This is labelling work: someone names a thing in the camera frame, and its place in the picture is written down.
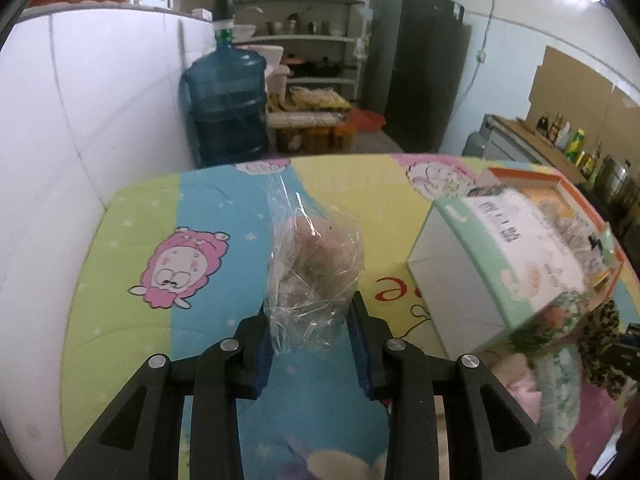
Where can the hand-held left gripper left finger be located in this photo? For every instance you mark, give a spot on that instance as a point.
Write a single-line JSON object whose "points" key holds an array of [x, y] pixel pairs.
{"points": [[260, 360]]}

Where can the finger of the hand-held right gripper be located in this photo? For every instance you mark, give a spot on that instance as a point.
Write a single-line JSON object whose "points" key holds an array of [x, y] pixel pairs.
{"points": [[627, 344]]}

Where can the pale green cloth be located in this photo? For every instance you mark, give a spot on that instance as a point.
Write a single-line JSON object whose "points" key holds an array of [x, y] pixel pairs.
{"points": [[565, 390]]}

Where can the wall socket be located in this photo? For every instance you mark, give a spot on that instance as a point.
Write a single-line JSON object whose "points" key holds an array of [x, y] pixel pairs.
{"points": [[482, 56]]}

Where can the black water pump dispenser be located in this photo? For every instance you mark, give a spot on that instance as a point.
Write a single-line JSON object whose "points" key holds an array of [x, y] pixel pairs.
{"points": [[223, 10]]}

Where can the cartoon printed blanket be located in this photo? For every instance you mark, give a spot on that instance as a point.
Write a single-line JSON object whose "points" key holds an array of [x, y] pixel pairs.
{"points": [[150, 210]]}

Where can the row of condiment bottles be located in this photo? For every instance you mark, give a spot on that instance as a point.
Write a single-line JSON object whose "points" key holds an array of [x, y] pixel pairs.
{"points": [[575, 145]]}

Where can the clear bag with pink ball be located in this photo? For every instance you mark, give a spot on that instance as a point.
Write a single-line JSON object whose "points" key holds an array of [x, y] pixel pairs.
{"points": [[315, 260]]}

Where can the steel pot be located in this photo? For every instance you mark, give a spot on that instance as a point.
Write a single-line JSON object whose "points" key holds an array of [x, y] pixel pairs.
{"points": [[622, 190]]}

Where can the red plastic basin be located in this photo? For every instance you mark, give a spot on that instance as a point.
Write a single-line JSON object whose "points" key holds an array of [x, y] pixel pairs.
{"points": [[367, 121]]}

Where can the blue water jug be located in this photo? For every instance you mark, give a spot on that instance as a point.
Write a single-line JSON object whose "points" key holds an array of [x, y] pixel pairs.
{"points": [[225, 95]]}

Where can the grey metal shelf rack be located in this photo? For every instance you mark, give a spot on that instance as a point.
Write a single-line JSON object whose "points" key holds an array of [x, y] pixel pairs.
{"points": [[300, 37]]}

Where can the bunch of bananas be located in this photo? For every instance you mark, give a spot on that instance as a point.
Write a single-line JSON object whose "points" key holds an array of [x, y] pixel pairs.
{"points": [[279, 105]]}

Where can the black wok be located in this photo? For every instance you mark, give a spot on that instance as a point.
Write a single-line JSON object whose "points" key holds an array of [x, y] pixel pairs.
{"points": [[327, 67]]}

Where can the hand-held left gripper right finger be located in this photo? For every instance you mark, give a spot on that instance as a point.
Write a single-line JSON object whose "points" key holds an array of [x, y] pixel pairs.
{"points": [[362, 360]]}

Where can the black pot with red lid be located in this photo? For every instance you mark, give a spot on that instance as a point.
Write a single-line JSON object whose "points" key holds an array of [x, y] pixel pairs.
{"points": [[297, 67]]}

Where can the floral tissue pack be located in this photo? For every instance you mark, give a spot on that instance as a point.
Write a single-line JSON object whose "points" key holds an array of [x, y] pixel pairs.
{"points": [[555, 315]]}

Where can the cardboard sheet on wall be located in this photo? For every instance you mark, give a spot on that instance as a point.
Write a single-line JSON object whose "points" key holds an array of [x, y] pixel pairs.
{"points": [[575, 90]]}

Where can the leopard print cloth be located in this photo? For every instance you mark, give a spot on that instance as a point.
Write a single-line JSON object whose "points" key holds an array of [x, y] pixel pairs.
{"points": [[597, 350]]}

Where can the green white tissue box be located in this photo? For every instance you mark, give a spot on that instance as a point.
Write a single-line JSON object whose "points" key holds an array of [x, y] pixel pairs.
{"points": [[450, 280]]}

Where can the dark refrigerator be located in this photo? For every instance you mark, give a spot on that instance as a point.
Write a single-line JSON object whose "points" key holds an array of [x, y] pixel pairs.
{"points": [[415, 70]]}

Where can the orange cardboard box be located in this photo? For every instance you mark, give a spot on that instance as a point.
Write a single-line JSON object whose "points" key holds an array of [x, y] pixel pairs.
{"points": [[525, 175]]}

